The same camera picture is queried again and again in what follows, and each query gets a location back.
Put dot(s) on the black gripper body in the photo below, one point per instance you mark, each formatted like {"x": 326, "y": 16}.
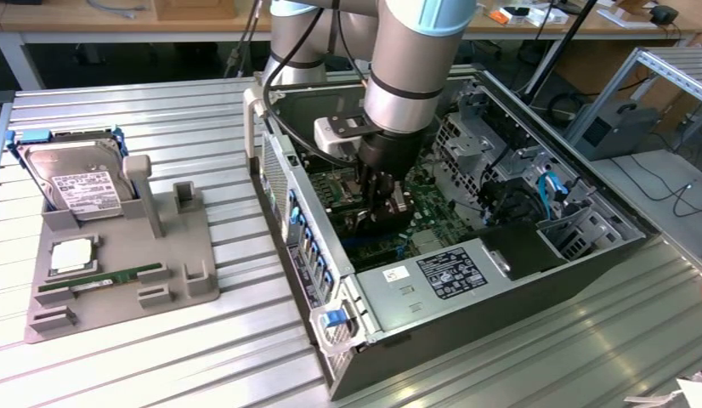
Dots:
{"x": 389, "y": 155}

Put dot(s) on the graphics card with fan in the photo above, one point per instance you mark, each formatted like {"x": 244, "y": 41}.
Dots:
{"x": 364, "y": 224}

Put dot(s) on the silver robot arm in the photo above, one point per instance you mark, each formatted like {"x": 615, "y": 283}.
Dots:
{"x": 407, "y": 64}

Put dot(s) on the CPU socket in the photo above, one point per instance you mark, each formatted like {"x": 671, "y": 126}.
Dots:
{"x": 345, "y": 185}

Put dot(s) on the perforated metal disk bay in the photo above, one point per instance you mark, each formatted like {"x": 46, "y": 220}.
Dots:
{"x": 463, "y": 149}

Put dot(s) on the green motherboard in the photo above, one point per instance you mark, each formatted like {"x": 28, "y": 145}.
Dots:
{"x": 435, "y": 200}

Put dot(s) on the silver heat sink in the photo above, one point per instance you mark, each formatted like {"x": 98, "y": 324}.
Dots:
{"x": 427, "y": 241}

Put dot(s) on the long black expansion slot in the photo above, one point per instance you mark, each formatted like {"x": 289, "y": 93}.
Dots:
{"x": 379, "y": 256}

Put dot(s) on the black plastic shroud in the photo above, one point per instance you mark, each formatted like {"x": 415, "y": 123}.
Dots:
{"x": 520, "y": 251}

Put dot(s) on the grey power supply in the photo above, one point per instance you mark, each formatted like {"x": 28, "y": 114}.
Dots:
{"x": 407, "y": 306}

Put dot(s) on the orange box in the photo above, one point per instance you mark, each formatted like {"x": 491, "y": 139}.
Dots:
{"x": 499, "y": 15}

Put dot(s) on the slotted metal disk bay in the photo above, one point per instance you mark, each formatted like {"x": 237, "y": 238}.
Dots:
{"x": 583, "y": 238}

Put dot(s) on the black tripod pole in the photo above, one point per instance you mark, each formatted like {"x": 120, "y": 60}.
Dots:
{"x": 560, "y": 47}

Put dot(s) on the blue case latch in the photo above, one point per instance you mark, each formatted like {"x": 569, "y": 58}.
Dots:
{"x": 333, "y": 319}

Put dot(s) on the grey metal box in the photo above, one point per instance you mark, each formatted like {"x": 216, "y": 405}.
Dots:
{"x": 621, "y": 132}

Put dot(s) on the white box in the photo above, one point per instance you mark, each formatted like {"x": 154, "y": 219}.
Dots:
{"x": 545, "y": 18}

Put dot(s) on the black PC case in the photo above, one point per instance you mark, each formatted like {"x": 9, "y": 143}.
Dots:
{"x": 440, "y": 361}

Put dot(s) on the white papers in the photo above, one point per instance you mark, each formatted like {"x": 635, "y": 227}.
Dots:
{"x": 624, "y": 19}

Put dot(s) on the hard disk in blue caddy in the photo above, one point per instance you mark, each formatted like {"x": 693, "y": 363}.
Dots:
{"x": 77, "y": 178}

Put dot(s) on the green RAM stick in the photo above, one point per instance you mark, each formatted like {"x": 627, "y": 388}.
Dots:
{"x": 117, "y": 278}

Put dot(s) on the small black device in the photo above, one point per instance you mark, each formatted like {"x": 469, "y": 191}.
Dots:
{"x": 663, "y": 13}

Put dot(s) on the grey parts rack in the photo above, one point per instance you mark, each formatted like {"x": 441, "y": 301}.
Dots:
{"x": 117, "y": 314}

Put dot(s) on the silver CPU chip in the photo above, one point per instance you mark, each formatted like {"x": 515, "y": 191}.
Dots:
{"x": 72, "y": 257}

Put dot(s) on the wooden desk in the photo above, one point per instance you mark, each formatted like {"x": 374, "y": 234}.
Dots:
{"x": 21, "y": 17}

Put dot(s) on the white paper sheet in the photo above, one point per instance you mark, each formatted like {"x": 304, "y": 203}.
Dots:
{"x": 699, "y": 395}

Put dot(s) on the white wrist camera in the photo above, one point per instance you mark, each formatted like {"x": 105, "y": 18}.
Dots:
{"x": 333, "y": 138}

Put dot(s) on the aluminium profile frame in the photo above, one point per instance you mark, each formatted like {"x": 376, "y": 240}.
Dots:
{"x": 647, "y": 57}

